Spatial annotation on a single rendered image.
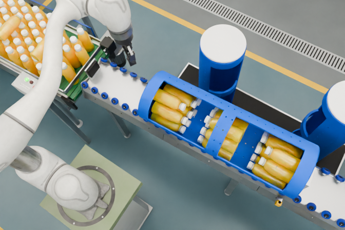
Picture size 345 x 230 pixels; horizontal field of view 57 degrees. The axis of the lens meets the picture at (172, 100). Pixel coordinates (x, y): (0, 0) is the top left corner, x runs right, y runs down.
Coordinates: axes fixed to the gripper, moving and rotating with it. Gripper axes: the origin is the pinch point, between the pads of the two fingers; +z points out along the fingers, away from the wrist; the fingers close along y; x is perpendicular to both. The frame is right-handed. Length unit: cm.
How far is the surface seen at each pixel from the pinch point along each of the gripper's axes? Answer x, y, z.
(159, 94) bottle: -7.2, -6.4, 31.4
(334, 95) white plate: -93, -47, 46
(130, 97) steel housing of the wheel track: 6, 12, 57
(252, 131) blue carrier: -43, -43, 49
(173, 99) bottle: -11.8, -12.5, 31.1
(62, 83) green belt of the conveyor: 40, 44, 60
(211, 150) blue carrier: -16, -44, 35
